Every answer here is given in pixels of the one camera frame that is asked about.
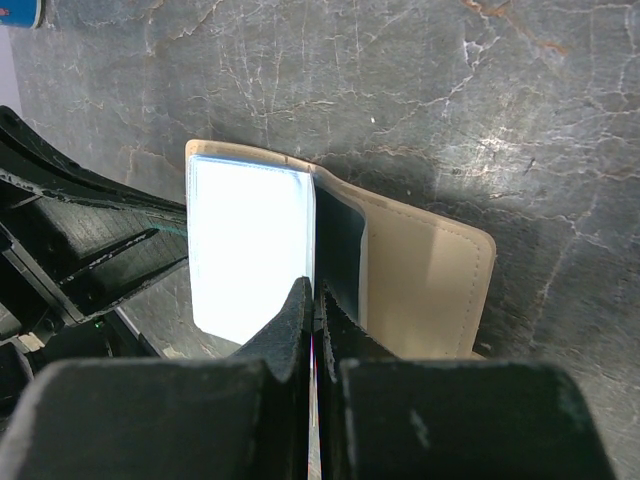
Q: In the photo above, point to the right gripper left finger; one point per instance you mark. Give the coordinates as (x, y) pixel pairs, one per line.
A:
(244, 416)

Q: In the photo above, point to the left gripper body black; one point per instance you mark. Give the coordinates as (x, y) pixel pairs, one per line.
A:
(32, 338)

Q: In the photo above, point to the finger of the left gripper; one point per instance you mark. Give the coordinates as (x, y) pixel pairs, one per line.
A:
(30, 163)
(63, 263)

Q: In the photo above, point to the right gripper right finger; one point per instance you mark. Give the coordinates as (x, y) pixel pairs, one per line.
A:
(381, 417)

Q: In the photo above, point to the beige leather card holder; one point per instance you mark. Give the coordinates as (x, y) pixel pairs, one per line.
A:
(423, 279)

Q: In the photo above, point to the white credit card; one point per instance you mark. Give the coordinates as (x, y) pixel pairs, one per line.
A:
(251, 235)

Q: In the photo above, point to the toilet paper roll blue wrapper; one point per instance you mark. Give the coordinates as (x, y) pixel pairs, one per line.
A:
(21, 13)

